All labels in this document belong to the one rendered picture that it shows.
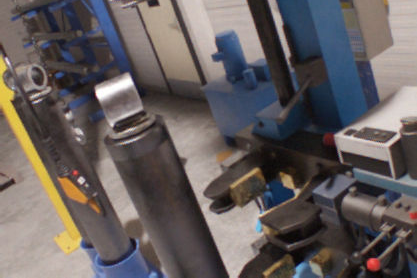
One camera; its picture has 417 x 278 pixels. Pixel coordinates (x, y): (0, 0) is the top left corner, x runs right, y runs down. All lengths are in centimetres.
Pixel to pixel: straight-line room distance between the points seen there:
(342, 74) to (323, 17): 25
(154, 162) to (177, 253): 35
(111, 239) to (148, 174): 154
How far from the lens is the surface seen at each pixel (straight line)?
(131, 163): 162
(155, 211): 170
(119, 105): 159
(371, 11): 247
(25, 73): 284
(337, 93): 206
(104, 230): 311
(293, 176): 206
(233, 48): 458
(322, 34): 199
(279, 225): 176
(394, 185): 173
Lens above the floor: 198
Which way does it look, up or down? 20 degrees down
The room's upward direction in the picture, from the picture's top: 21 degrees counter-clockwise
